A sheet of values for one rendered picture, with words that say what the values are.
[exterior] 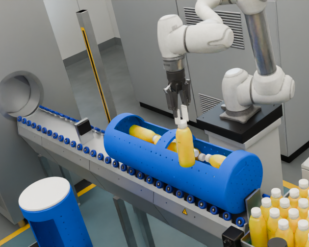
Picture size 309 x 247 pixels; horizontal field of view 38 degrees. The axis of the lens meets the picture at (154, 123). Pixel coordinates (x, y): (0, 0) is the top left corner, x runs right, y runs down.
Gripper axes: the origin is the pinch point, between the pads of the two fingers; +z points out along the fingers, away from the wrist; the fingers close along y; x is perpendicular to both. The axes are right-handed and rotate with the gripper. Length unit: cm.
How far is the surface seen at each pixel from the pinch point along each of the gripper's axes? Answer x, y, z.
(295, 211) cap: 44, -14, 37
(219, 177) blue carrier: 12.1, -6.9, 29.4
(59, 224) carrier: -60, 40, 60
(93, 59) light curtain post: -128, -40, 3
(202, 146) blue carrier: -22, -31, 34
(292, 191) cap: 36, -24, 36
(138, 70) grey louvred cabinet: -262, -173, 70
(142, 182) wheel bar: -47, -7, 53
